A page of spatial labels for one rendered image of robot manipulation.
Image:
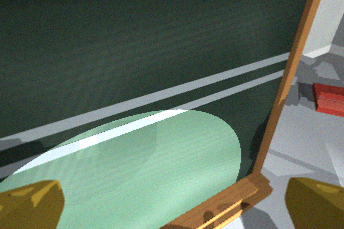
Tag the red flat block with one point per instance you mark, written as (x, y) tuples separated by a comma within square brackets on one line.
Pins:
[(328, 99)]

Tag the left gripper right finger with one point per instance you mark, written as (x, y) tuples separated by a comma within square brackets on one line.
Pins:
[(314, 204)]

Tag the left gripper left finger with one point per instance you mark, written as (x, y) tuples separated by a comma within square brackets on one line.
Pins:
[(34, 206)]

